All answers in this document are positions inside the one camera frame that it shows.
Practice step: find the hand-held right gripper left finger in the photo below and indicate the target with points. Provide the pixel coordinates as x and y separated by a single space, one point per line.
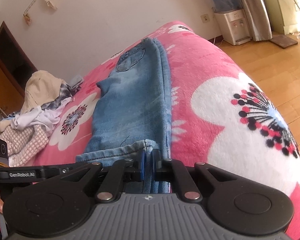
143 166

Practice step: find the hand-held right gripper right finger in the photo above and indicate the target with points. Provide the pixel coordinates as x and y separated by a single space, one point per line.
155 165

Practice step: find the blue jeans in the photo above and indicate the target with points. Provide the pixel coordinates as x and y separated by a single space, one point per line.
130 100

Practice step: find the pink white houndstooth sweater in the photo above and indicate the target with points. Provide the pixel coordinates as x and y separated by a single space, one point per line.
27 142

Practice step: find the beige cloth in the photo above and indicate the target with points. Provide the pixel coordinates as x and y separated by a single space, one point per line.
0 127

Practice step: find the white shirt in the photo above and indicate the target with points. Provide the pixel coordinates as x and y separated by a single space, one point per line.
35 118

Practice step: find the plaid shirt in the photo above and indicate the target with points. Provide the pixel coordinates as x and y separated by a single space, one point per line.
61 95

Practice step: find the beige jacket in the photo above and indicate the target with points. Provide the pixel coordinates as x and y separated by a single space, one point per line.
40 87

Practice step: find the pink floral blanket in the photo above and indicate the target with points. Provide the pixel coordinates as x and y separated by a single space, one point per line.
202 75

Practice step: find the light blue cloth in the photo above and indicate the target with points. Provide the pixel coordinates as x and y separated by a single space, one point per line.
77 80

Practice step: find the brown wooden door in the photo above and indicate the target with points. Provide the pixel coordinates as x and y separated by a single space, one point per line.
5 62

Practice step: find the white water dispenser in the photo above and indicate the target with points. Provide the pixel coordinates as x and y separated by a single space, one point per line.
232 26

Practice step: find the dark doormat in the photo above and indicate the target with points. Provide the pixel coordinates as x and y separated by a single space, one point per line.
283 41

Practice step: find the beige curtain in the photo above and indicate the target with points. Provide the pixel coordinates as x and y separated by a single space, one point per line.
255 10

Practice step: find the wall socket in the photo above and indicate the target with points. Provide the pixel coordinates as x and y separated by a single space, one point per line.
205 18

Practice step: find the wall hook rack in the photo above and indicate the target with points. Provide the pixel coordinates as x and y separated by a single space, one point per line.
37 1

